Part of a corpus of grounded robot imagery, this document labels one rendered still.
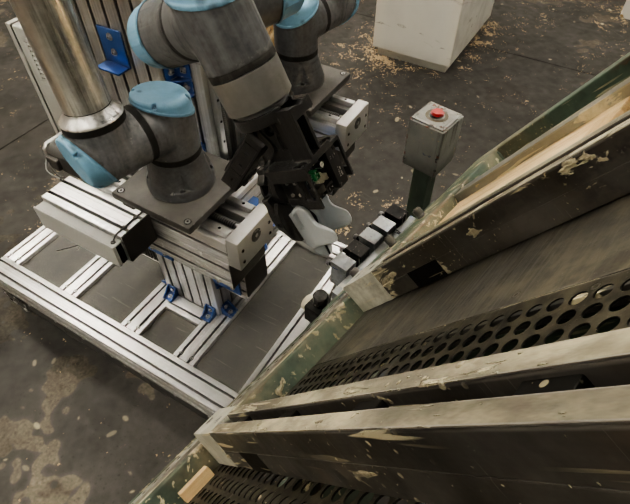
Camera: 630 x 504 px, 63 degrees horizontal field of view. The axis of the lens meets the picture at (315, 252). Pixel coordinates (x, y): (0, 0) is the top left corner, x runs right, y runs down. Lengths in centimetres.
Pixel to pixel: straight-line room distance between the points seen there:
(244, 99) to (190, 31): 8
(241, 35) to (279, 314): 151
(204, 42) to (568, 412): 43
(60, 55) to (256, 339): 123
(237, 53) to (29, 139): 297
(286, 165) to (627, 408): 43
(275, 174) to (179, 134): 53
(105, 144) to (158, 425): 126
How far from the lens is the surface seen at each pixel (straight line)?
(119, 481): 201
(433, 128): 157
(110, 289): 216
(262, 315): 195
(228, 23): 53
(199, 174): 115
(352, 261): 137
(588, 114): 115
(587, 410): 24
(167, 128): 106
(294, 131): 54
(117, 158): 102
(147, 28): 62
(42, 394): 226
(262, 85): 54
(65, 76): 97
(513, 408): 27
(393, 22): 372
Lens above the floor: 182
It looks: 49 degrees down
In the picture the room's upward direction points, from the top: straight up
